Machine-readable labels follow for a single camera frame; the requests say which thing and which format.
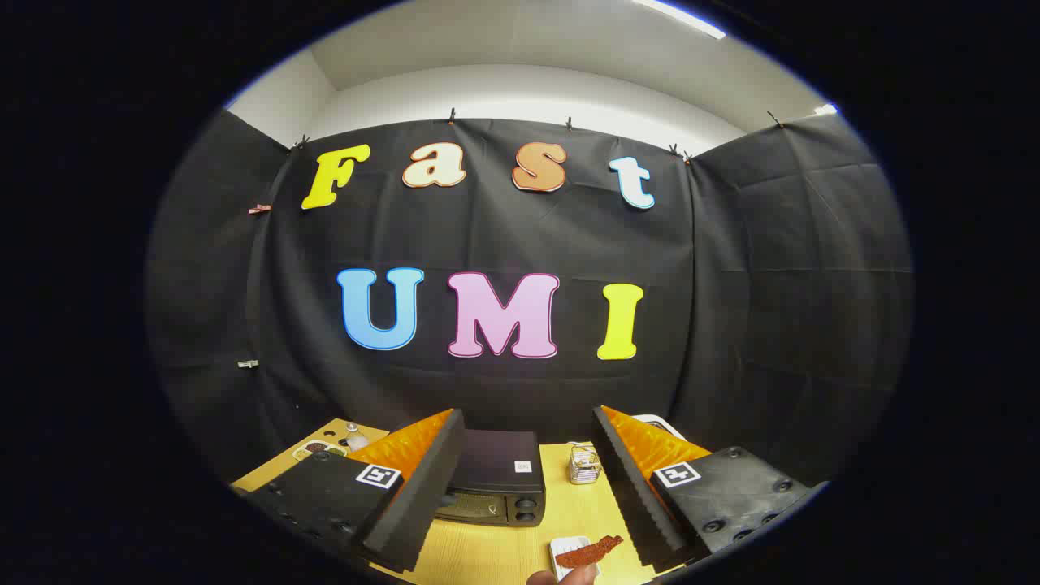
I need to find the white rectangular dish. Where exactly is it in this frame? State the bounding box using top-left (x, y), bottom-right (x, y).
top-left (549, 536), bottom-right (602, 582)

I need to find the ceiling light strip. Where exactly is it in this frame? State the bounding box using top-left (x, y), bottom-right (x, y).
top-left (632, 0), bottom-right (726, 40)

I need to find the black backdrop cloth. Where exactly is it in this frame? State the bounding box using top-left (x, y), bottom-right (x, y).
top-left (146, 107), bottom-right (915, 488)

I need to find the white divided condiment tray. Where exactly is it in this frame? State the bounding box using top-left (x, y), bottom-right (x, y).
top-left (292, 439), bottom-right (349, 462)

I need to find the clear glass container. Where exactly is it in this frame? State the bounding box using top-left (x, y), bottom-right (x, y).
top-left (569, 445), bottom-right (603, 486)

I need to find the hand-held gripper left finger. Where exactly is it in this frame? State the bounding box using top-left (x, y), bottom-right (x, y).
top-left (244, 409), bottom-right (466, 574)

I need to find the reddish-brown meat slice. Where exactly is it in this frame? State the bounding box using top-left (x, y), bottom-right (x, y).
top-left (555, 535), bottom-right (625, 569)

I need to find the cream white toaster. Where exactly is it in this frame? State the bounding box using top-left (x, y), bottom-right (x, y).
top-left (634, 414), bottom-right (687, 444)

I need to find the black toaster oven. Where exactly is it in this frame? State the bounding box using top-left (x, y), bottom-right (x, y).
top-left (435, 429), bottom-right (547, 527)

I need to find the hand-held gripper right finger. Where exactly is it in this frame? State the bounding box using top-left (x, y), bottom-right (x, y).
top-left (592, 405), bottom-right (813, 574)

